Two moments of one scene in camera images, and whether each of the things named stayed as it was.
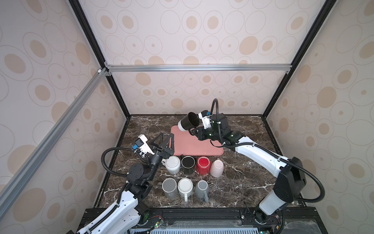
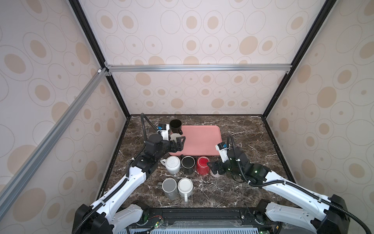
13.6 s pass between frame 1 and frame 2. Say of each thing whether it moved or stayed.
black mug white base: moved
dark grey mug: stayed
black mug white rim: stayed
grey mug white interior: moved
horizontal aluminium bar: stayed
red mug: stayed
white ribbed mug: stayed
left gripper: moved
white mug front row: stayed
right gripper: moved
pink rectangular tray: stayed
